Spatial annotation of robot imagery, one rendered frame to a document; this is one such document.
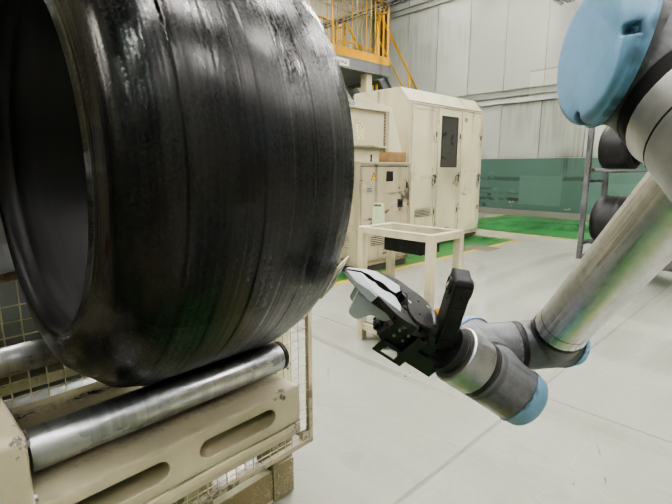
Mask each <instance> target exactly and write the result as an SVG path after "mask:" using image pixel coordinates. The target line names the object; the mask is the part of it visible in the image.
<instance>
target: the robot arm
mask: <svg viewBox="0 0 672 504"><path fill-rule="evenodd" d="M557 94H558V101H559V104H560V108H561V110H562V112H563V114H564V116H565V117H566V118H567V119H568V120H569V121H570V122H571V123H573V124H576V125H584V126H585V127H587V128H595V127H598V126H600V125H607V126H609V127H611V128H612V129H614V131H615V132H616V133H617V135H618V136H619V138H620V139H621V141H622V142H623V143H624V145H625V146H626V147H627V149H628V150H629V152H630V153H631V154H632V156H633V157H634V158H635V159H637V160H638V161H640V162H642V163H643V164H644V165H645V167H646V168H647V170H648V172H647V173H646V174H645V175H644V177H643V178H642V179H641V181H640V182H639V183H638V185H637V186H636V187H635V189H634V190H633V191H632V192H631V194H630V195H629V196H628V198H627V199H626V200H625V202H624V203H623V204H622V206H621V207H620V208H619V209H618V211H617V212H616V213H615V215H614V216H613V217H612V219H611V220H610V221H609V223H608V224H607V225H606V226H605V228H604V229H603V230H602V232H601V233H600V234H599V236H598V237H597V238H596V240H595V241H594V242H593V243H592V245H591V246H590V247H589V249H588V250H587V251H586V253H585V254H584V255H583V257H582V258H581V259H580V260H579V262H578V263H577V264H576V266H575V267H574V268H573V270H572V271H571V272H570V274H569V275H568V276H567V277H566V279H565V280H564V281H563V283H562V284H561V285H560V287H559V288H558V289H557V291H556V292H555V293H554V294H553V296H552V297H551V298H550V300H549V301H548V302H547V304H546V305H545V306H544V307H543V308H541V309H540V310H539V312H538V313H537V314H536V315H535V317H534V318H533V319H531V320H519V321H506V322H493V323H488V322H487V321H486V320H485V319H483V318H480V317H478V316H465V317H463V316H464V314H465V311H466V308H467V305H468V302H469V299H470V298H471V296H472V294H473V290H474V281H473V279H471V275H470V271H469V270H463V269H458V268H452V270H451V273H450V275H449V276H448V279H447V282H446V287H445V293H444V296H443V299H442V302H441V305H440V309H439V312H438V315H437V312H436V310H432V307H430V305H429V303H428V302H427V301H426V300H425V299H424V298H423V297H421V296H420V295H419V294H418V293H416V292H415V291H414V290H412V289H410V288H409V287H408V286H406V285H405V284H404V283H402V282H401V281H399V280H398V279H396V278H394V277H392V276H389V275H387V274H384V273H382V272H376V271H373V270H367V269H359V268H351V267H347V268H346V269H345V272H344V274H345V275H346V277H347V278H348V279H349V281H350V282H351V283H352V284H353V285H354V288H353V290H352V292H351V294H350V299H351V300H352V303H351V305H350V307H349V314H350V315H351V316H352V317H353V318H355V319H360V318H363V317H366V316H369V315H372V316H375V317H374V318H373V320H374V321H373V329H374V330H376V331H377V336H378V338H381V339H380V341H379V342H378V343H377V344H376V345H375V346H373V347H372V349H373V350H374V351H376V352H377V353H379V354H381V355H382V356H384V357H385V358H387V359H388V360H390V361H392V362H393V363H395V364H396V365H398V366H401V365H402V364H403V363H404V362H406V363H407V364H409V365H411V366H412V367H414V368H415V369H417V370H418V371H420V372H422V373H423V374H425V375H426V376H428V377H430V376H431V375H432V374H433V373H436V375H437V377H438V378H439V379H441V380H442V381H444V382H445V383H447V384H448V385H450V386H451V387H453V388H454V389H456V390H458V391H459V392H461V393H463V394H465V395H466V396H468V397H469V398H471V399H472V400H474V401H475V402H477V403H479V404H480V405H482V406H483V407H485V408H486V409H488V410H490V411H491V412H493V413H494V414H496V415H497V416H499V418H500V419H501V420H503V421H507V422H509V423H511V424H513V425H517V426H521V425H526V424H528V423H530V422H532V421H534V420H535V419H536V418H537V417H539V415H540V414H541V413H542V411H543V410H544V408H545V406H546V403H547V400H548V386H547V384H546V382H545V380H544V379H543V378H542V377H540V375H539V374H538V373H537V372H535V371H532V370H535V369H547V368H570V367H573V366H577V365H580V364H582V363H583V362H585V361H586V359H587V358H588V355H589V353H590V349H591V340H590V338H591V337H592V336H593V335H594V334H595V333H597V332H598V331H599V330H600V329H601V328H602V327H603V326H604V325H605V324H606V323H607V322H608V321H609V320H610V319H611V318H612V317H613V316H614V315H615V314H616V313H617V312H619V311H620V310H621V309H622V308H623V307H624V306H625V305H626V304H627V303H628V302H629V301H630V300H631V299H632V298H633V297H634V296H635V295H636V294H637V293H638V292H639V291H640V290H642V289H643V288H644V287H645V286H646V285H647V284H648V283H649V282H650V281H651V280H652V279H653V278H654V277H655V276H656V275H657V274H658V273H659V272H660V271H661V270H662V269H664V268H665V267H666V266H667V265H668V264H669V263H670V262H671V261H672V0H582V1H581V3H580V4H579V6H578V8H577V10H576V11H575V13H574V15H573V17H572V20H571V22H570V24H569V27H568V29H567V32H566V35H565V38H564V41H563V45H562V48H561V53H560V57H559V64H558V71H557ZM387 346H389V348H391V349H392V350H394V351H397V357H395V358H394V359H393V358H391V357H390V356H388V355H387V354H385V353H383V352H382V351H381V350H382V349H383V348H384V349H385V348H386V347H387Z"/></svg>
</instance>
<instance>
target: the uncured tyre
mask: <svg viewBox="0 0 672 504"><path fill-rule="evenodd" d="M353 188H354V137H353V127H352V119H351V112H350V106H349V100H348V95H347V91H346V86H345V82H344V79H343V75H342V72H341V68H340V65H339V62H338V59H337V56H336V54H335V51H334V49H333V46H332V44H331V41H330V39H329V37H328V35H327V33H326V31H325V29H324V27H323V25H322V23H321V22H320V20H319V18H318V17H317V15H316V13H315V12H314V10H313V9H312V8H311V6H310V5H309V3H308V2H307V1H306V0H0V214H1V219H2V223H3V227H4V231H5V235H6V239H7V243H8V247H9V251H10V254H11V258H12V262H13V265H14V269H15V272H16V275H17V278H18V282H19V285H20V288H21V290H22V293H23V296H24V299H25V301H26V304H27V307H28V309H29V311H30V314H31V316H32V318H33V321H34V323H35V325H36V327H37V329H38V331H39V333H40V335H41V337H42V338H43V340H44V342H45V343H46V345H47V346H48V348H49V349H50V351H51V352H52V353H53V355H54V356H55V357H56V358H57V359H58V360H59V361H60V362H61V363H62V364H63V365H65V366H66V367H68V368H70V369H72V370H74V371H76V372H78V373H81V374H83V375H85V376H87V377H90V378H92V379H94V380H96V381H98V382H101V383H103V384H105V385H108V386H111V387H132V386H146V385H152V384H155V383H158V382H161V381H164V380H166V379H169V378H172V377H175V376H178V375H181V374H184V373H186V372H189V371H192V370H195V369H198V368H201V367H204V366H206V365H209V364H212V363H215V362H218V361H221V360H224V359H226V358H229V357H232V356H235V355H238V354H241V353H244V352H246V351H249V350H252V349H255V348H258V347H261V346H263V345H266V344H268V343H270V342H272V341H274V340H276V339H277V338H279V337H280V336H281V335H283V334H284V333H285V332H287V331H288V330H289V329H291V328H292V327H293V326H294V325H296V324H297V323H298V322H299V321H300V320H302V319H303V318H304V317H305V316H306V315H307V314H308V313H309V311H310V310H311V309H312V308H313V307H314V305H315V304H316V303H317V301H318V300H319V298H320V297H321V295H322V294H323V292H324V290H325V289H326V287H327V285H328V283H329V281H330V279H331V277H332V275H333V273H334V270H335V268H336V265H337V263H338V260H339V257H340V254H341V251H342V248H343V245H344V241H345V238H346V233H347V229H348V224H349V219H350V213H351V207H352V199H353Z"/></svg>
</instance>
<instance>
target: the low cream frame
mask: <svg viewBox="0 0 672 504"><path fill-rule="evenodd" d="M368 234H369V235H376V236H383V237H385V239H384V249H385V250H386V274H387V275H389V276H392V277H394V278H395V252H401V253H407V254H413V255H419V256H422V255H425V272H424V299H425V300H426V301H427V302H428V303H429V305H430V307H432V310H436V312H437V315H438V312H439V309H440V307H439V308H436V309H434V298H435V274H436V252H439V242H443V241H448V240H453V239H454V240H453V261H452V268H458V269H462V266H463V247H464V230H459V229H458V230H457V229H448V228H439V227H430V226H421V225H412V224H403V223H396V222H387V223H380V224H373V225H365V226H358V268H359V269H367V251H368ZM374 317H375V316H374ZM374 317H371V318H368V319H367V316H366V317H363V318H360V319H357V338H358V339H360V340H363V339H366V331H368V332H371V333H374V334H376V335H377V331H376V330H374V329H373V321H374V320H373V318H374Z"/></svg>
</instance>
